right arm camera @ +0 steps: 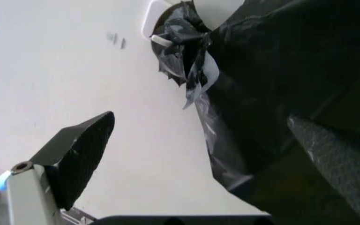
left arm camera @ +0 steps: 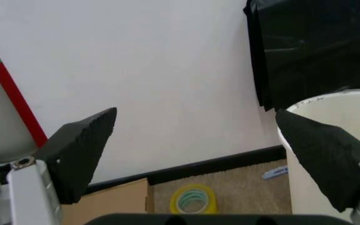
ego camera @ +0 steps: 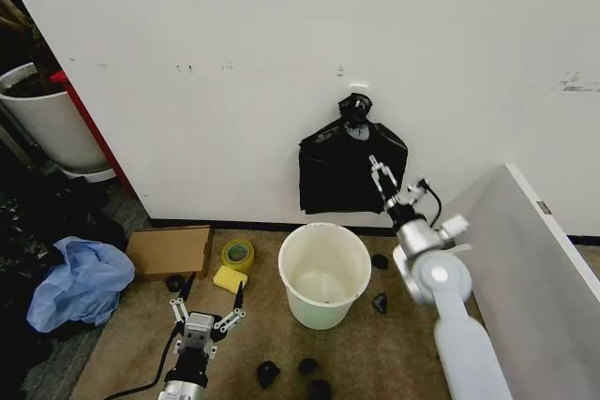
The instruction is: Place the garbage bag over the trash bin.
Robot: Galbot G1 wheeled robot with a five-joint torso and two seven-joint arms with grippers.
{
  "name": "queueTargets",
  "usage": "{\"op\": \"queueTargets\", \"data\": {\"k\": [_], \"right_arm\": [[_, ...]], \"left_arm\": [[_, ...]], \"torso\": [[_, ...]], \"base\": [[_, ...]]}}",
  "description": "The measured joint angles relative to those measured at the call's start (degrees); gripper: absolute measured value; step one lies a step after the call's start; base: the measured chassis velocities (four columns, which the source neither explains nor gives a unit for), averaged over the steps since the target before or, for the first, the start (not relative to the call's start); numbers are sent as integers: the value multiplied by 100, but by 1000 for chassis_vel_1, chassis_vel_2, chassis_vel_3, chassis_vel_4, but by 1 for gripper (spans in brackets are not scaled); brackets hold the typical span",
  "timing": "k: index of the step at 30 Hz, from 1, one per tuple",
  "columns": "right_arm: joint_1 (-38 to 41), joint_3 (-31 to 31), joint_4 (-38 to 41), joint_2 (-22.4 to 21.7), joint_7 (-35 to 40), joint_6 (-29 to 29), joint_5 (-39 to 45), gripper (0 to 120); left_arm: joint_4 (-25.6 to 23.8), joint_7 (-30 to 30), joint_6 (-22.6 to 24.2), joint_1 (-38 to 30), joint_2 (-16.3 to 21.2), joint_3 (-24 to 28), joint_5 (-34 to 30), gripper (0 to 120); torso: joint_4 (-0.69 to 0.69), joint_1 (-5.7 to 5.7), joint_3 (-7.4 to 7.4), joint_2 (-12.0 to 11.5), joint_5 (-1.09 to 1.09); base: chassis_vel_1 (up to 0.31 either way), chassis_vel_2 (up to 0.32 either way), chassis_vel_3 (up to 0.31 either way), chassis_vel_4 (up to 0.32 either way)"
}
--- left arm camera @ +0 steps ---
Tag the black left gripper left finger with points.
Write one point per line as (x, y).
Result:
(73, 150)

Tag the white cylinder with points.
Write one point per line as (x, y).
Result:
(1, 117)

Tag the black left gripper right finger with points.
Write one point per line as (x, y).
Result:
(324, 161)

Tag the brown cardboard box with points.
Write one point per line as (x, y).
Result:
(117, 199)

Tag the yellow tape roll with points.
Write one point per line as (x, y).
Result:
(194, 199)

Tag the black baseboard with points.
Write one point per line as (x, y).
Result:
(198, 164)

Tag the white trash bin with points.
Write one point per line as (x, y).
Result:
(333, 117)

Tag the red bar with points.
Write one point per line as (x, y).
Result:
(9, 91)

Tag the black garbage bag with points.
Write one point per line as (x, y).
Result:
(311, 54)

